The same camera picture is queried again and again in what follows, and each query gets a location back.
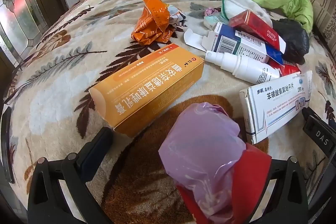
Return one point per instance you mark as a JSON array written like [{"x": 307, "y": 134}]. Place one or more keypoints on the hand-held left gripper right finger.
[{"x": 288, "y": 187}]

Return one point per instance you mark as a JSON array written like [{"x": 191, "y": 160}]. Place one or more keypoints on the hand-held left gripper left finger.
[{"x": 90, "y": 151}]

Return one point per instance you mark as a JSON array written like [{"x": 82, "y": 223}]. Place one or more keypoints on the white pill box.
[{"x": 278, "y": 106}]

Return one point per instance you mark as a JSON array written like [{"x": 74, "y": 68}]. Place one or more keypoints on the red soft cigarette pack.
[{"x": 288, "y": 69}]

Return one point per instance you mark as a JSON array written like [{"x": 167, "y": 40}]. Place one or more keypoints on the purple plastic bag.
[{"x": 199, "y": 150}]

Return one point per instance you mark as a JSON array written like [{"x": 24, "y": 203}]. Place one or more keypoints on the black plastic bag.
[{"x": 291, "y": 37}]

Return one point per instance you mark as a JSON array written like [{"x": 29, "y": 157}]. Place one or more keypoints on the blue and white medicine box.
[{"x": 231, "y": 43}]

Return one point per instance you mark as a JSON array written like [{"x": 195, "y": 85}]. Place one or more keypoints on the orange foil packet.
[{"x": 152, "y": 22}]

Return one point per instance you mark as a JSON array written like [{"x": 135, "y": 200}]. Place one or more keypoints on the white sock with green cuff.
[{"x": 236, "y": 6}]

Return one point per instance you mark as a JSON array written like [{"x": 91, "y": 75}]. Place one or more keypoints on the orange medicine box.
[{"x": 147, "y": 90}]

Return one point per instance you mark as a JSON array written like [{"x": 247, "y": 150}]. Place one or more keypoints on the leaf print blanket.
[{"x": 65, "y": 69}]

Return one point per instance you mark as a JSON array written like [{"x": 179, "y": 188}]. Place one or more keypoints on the white spray bottle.
[{"x": 244, "y": 66}]

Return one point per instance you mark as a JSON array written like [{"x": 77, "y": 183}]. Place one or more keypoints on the striped beige cushion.
[{"x": 324, "y": 8}]

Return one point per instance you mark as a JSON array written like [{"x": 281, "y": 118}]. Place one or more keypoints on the red hard cigarette box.
[{"x": 257, "y": 24}]

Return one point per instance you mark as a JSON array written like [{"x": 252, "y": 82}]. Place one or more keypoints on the small teal packet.
[{"x": 211, "y": 21}]

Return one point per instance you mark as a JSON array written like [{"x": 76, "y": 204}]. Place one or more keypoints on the crumpled white wrapper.
[{"x": 177, "y": 16}]

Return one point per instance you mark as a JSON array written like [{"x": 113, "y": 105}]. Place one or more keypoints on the stained glass door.
[{"x": 21, "y": 3}]

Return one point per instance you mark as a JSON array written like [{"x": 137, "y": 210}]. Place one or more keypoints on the pink crumpled paper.
[{"x": 210, "y": 12}]

